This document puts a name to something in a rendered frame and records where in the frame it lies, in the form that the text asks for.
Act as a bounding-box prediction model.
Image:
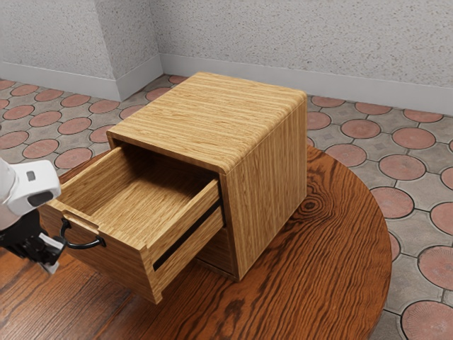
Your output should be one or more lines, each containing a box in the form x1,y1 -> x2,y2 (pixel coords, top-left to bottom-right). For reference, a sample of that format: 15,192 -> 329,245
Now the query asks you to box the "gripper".
0,209 -> 67,276

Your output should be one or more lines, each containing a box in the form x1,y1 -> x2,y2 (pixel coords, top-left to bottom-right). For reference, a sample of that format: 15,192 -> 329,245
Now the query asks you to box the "open wooden drawer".
40,145 -> 227,305

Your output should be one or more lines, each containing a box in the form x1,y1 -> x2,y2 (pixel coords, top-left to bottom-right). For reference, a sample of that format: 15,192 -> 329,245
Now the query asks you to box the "small wooden cabinet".
106,72 -> 308,283

